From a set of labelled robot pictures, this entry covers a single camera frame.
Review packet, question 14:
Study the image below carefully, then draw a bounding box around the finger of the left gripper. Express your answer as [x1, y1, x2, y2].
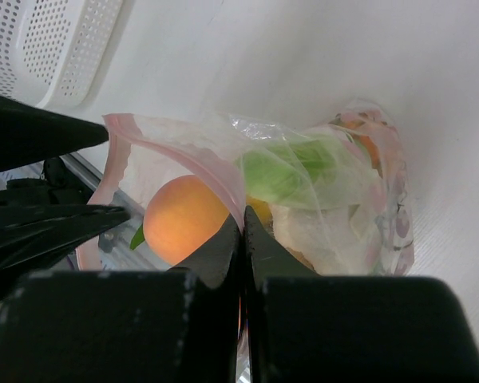
[0, 204, 130, 301]
[0, 96, 109, 172]

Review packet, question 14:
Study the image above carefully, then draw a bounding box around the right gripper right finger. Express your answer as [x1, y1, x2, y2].
[242, 208, 479, 382]

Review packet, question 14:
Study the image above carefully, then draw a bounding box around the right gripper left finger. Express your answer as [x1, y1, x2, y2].
[0, 219, 241, 382]

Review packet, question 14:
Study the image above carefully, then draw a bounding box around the pink orange toy peach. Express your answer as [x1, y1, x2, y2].
[143, 175, 229, 266]

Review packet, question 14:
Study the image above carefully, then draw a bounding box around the white green toy cabbage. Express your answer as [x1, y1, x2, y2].
[235, 128, 385, 274]

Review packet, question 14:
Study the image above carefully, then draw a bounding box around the clear zip top bag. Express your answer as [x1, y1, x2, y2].
[90, 101, 414, 276]

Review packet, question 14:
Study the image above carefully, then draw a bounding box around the white perforated plastic basket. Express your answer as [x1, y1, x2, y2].
[0, 0, 123, 109]

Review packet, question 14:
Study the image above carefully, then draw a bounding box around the aluminium mounting rail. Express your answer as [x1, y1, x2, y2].
[0, 153, 156, 272]

